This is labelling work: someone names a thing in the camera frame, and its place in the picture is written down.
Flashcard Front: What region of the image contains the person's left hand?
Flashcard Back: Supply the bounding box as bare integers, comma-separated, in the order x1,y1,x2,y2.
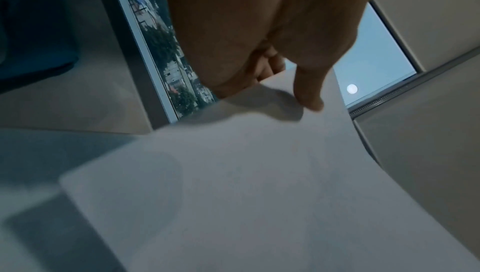
160,0,378,112

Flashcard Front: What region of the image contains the white paper sheet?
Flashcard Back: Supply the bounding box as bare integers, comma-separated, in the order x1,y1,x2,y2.
58,67,480,272

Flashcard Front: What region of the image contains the teal chair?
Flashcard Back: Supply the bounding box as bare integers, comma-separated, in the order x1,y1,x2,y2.
0,0,81,94

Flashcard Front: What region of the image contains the grey window sill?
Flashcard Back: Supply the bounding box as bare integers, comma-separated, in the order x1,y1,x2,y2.
89,0,172,132

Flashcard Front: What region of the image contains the white window frame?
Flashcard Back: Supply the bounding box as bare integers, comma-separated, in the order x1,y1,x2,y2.
104,0,480,124

